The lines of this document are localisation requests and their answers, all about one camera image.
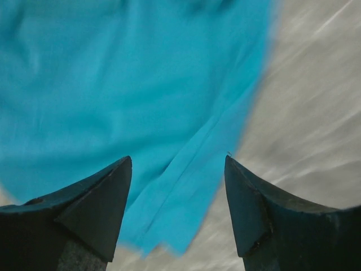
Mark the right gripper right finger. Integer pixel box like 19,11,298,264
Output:
224,156,360,270

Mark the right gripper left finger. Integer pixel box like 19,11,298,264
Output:
1,156,132,270

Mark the teal t shirt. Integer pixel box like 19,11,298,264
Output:
1,1,276,255

